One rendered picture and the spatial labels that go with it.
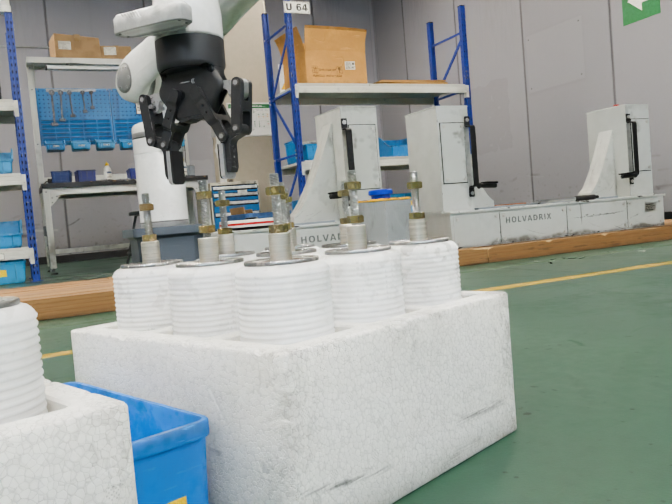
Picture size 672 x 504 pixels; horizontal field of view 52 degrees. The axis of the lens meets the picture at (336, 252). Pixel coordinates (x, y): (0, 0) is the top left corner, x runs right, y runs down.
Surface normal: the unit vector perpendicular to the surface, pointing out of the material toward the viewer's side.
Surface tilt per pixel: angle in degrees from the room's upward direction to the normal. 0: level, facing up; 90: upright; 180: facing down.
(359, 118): 90
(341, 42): 103
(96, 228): 90
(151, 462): 92
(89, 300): 90
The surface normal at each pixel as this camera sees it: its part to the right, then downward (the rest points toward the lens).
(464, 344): 0.73, -0.03
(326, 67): 0.47, 0.00
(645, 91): -0.90, 0.10
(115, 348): -0.67, 0.10
